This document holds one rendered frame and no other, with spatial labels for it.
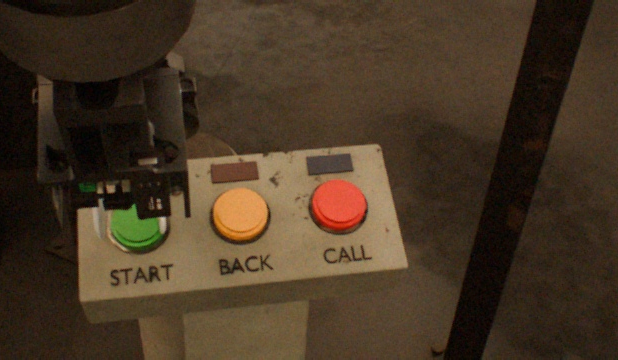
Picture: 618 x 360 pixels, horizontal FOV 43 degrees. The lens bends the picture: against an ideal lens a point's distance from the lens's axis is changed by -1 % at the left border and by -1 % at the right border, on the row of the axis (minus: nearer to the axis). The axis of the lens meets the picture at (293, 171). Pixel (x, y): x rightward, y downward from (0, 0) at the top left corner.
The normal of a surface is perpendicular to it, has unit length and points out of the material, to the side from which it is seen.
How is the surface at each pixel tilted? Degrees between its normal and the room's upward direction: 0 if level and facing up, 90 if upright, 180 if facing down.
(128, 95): 20
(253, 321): 90
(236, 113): 0
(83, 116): 110
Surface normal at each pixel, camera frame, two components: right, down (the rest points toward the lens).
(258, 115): 0.04, -0.76
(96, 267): 0.09, -0.49
